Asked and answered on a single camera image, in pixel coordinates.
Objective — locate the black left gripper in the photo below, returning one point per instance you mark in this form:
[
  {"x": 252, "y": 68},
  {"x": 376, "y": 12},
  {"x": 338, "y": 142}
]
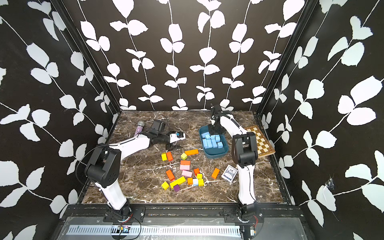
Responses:
[{"x": 171, "y": 147}]

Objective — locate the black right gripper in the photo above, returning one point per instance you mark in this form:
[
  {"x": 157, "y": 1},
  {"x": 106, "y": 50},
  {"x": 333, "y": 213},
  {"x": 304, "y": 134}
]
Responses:
[{"x": 211, "y": 131}]

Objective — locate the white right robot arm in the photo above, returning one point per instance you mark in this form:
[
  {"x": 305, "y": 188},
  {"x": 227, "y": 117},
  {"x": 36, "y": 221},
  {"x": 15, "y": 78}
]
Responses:
[{"x": 244, "y": 153}]

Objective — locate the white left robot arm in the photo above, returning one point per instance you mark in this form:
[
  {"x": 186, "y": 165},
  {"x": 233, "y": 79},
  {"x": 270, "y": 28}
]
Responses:
[{"x": 103, "y": 167}]

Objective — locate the red upright block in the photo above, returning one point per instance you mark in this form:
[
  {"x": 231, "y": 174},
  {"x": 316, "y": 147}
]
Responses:
[{"x": 169, "y": 156}]

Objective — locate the teal plastic tray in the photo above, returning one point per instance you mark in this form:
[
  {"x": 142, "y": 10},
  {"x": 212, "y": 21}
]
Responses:
[{"x": 214, "y": 153}]

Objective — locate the lime green block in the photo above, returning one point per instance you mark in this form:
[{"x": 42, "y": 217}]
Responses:
[{"x": 184, "y": 156}]

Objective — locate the red flat block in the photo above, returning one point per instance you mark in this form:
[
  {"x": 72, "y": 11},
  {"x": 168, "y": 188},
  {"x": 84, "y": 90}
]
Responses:
[{"x": 185, "y": 162}]

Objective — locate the long orange block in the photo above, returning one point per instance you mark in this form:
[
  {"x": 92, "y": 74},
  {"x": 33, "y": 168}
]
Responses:
[{"x": 192, "y": 152}]

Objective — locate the orange upright block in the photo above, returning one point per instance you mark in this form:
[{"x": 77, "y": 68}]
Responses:
[{"x": 170, "y": 175}]

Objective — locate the pink block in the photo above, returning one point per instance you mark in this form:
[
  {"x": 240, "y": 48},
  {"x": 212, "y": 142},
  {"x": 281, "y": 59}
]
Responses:
[{"x": 187, "y": 174}]

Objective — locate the long yellow block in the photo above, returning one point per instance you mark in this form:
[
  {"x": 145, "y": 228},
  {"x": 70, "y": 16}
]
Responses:
[{"x": 178, "y": 182}]

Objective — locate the small yellow block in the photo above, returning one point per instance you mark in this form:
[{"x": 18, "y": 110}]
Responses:
[{"x": 165, "y": 185}]

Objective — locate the purple small block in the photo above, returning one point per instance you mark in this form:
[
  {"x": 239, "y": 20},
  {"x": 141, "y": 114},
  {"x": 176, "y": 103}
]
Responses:
[{"x": 176, "y": 188}]

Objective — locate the orange lone block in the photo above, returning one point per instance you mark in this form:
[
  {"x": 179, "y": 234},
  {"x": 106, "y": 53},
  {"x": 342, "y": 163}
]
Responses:
[{"x": 215, "y": 173}]

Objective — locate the blue playing card deck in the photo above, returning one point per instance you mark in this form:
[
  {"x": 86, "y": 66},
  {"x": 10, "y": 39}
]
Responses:
[{"x": 229, "y": 173}]

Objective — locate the wooden chessboard box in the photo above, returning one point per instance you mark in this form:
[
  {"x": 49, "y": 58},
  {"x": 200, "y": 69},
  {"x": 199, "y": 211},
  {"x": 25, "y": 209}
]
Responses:
[{"x": 264, "y": 146}]

